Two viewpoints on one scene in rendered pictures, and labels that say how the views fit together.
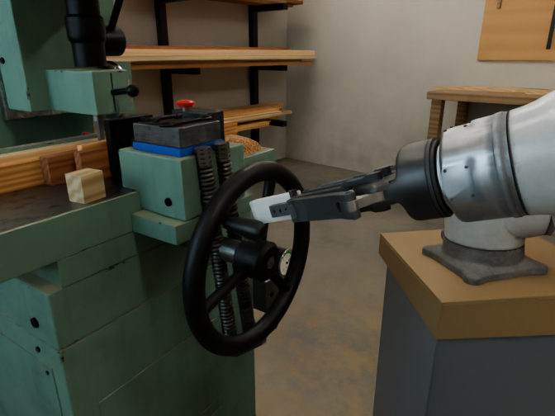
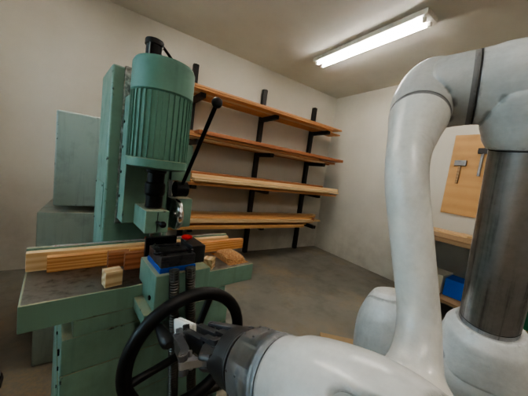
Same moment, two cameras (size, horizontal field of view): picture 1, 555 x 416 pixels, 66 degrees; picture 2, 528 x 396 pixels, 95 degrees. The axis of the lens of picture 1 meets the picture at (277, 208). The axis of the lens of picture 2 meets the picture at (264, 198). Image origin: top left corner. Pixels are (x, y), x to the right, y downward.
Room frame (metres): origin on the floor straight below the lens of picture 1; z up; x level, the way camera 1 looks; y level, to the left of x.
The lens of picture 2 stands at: (0.11, -0.22, 1.23)
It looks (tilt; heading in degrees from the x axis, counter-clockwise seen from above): 6 degrees down; 15
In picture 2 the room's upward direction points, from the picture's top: 8 degrees clockwise
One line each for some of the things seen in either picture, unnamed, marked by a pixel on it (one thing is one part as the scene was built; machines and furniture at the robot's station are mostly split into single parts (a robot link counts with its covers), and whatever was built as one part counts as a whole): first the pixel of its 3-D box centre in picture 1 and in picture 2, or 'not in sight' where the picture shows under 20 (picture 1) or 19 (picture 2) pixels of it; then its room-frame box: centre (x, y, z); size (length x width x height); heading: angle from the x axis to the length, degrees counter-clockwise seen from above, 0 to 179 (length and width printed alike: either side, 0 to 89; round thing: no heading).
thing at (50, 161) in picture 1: (108, 157); (149, 254); (0.74, 0.30, 0.92); 0.23 x 0.02 x 0.04; 146
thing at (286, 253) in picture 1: (280, 264); not in sight; (0.86, -0.01, 0.65); 0.06 x 0.04 x 0.08; 146
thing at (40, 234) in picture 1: (151, 191); (162, 280); (0.71, 0.22, 0.87); 0.61 x 0.30 x 0.06; 146
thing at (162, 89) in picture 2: not in sight; (160, 119); (0.76, 0.31, 1.35); 0.18 x 0.18 x 0.31
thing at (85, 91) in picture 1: (89, 94); (151, 219); (0.77, 0.33, 1.03); 0.14 x 0.07 x 0.09; 56
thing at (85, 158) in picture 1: (122, 158); (154, 257); (0.73, 0.27, 0.92); 0.17 x 0.02 x 0.05; 146
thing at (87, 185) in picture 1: (86, 185); (111, 276); (0.58, 0.27, 0.92); 0.04 x 0.03 x 0.04; 153
